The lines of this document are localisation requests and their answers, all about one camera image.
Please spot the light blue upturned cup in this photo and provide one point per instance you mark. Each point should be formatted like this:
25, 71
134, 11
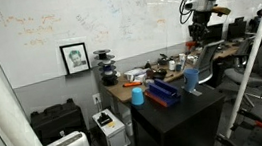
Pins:
137, 97

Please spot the grey tape roll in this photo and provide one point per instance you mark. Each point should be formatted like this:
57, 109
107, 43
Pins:
148, 82

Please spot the white computer box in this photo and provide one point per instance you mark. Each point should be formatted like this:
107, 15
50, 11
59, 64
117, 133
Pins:
113, 137

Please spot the black hard case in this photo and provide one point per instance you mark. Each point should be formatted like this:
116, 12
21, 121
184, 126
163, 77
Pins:
56, 120

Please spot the grey mesh office chair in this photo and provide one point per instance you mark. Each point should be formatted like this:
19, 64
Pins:
208, 60

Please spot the framed portrait picture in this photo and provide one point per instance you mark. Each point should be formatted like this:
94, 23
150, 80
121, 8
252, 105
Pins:
75, 58

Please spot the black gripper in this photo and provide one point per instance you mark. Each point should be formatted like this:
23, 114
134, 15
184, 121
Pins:
200, 24

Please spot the grey padded office chair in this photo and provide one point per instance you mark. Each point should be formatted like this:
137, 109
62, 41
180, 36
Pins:
238, 73

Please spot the black table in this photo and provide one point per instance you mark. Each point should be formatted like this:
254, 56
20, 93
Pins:
178, 127

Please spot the long wooden desk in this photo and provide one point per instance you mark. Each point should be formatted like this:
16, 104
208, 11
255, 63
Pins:
227, 51

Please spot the dark blue plastic cup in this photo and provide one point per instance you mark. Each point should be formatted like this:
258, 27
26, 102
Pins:
191, 77

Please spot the white cardboard box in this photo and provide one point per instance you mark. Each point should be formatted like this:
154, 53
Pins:
134, 73

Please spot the stack of filament spools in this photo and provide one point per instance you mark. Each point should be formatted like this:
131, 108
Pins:
107, 69

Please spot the black computer monitor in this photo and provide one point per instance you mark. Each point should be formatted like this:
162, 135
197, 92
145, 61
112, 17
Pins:
215, 32
236, 30

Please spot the grey metal plate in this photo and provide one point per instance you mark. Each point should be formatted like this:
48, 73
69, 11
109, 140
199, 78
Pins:
196, 92

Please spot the white wall outlet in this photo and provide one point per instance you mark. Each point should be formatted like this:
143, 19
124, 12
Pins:
97, 98

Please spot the black bowl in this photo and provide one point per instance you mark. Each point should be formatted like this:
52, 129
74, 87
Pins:
160, 75

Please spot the thick white pole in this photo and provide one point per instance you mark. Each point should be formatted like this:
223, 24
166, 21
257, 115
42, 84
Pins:
4, 108

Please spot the blue and orange rack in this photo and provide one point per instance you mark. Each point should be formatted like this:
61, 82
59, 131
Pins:
162, 94

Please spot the large whiteboard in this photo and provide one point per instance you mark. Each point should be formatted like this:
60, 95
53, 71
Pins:
114, 18

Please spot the white bottle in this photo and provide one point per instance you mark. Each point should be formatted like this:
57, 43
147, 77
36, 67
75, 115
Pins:
172, 65

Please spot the wooden desk with clutter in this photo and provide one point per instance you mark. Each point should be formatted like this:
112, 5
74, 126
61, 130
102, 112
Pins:
123, 91

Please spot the yellow block on wrist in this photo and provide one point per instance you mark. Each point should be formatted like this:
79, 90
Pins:
221, 10

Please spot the orange utility knife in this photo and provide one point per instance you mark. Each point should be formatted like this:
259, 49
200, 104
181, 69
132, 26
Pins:
131, 84

